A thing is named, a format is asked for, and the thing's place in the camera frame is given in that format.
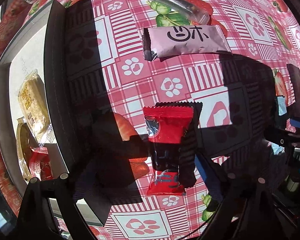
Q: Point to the yellow rice cracker packet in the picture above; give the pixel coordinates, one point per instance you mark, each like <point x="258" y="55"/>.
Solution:
<point x="32" y="105"/>

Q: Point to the grey cardboard box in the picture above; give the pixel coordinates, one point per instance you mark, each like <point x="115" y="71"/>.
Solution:
<point x="22" y="55"/>

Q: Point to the long red snack packet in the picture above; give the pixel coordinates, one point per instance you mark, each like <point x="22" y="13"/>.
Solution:
<point x="165" y="127"/>

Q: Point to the light blue snack packet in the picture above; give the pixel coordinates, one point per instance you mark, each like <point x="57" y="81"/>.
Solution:
<point x="281" y="106"/>

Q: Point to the clear silver snack packet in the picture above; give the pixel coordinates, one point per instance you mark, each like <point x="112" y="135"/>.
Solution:
<point x="170" y="1"/>

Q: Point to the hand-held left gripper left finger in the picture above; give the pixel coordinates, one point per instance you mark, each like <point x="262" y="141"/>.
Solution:
<point x="90" y="165"/>

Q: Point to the small red snack packet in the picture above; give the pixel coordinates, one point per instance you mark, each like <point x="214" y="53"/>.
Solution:
<point x="40" y="162"/>

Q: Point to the strawberry printed tablecloth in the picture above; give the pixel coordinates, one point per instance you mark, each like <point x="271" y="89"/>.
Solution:
<point x="130" y="80"/>

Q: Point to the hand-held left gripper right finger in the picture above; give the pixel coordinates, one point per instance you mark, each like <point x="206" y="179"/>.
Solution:
<point x="204" y="171"/>

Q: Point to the pink snack packet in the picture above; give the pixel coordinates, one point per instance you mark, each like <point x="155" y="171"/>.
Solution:
<point x="187" y="42"/>

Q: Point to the gold snack packet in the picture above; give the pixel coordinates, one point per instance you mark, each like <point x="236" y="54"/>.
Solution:
<point x="22" y="145"/>

